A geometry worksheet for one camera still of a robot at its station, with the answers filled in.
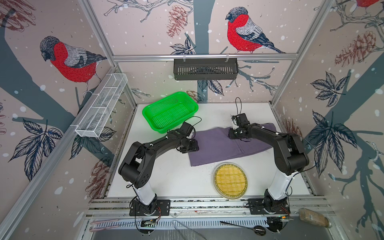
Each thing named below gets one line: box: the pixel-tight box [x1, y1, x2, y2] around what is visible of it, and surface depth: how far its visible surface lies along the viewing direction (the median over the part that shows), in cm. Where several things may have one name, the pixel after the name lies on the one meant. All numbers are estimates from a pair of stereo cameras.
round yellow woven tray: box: [212, 162, 248, 200], surface depth 83 cm
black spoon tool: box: [219, 221, 267, 236], surface depth 68 cm
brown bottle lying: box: [298, 207, 333, 229], surface depth 68 cm
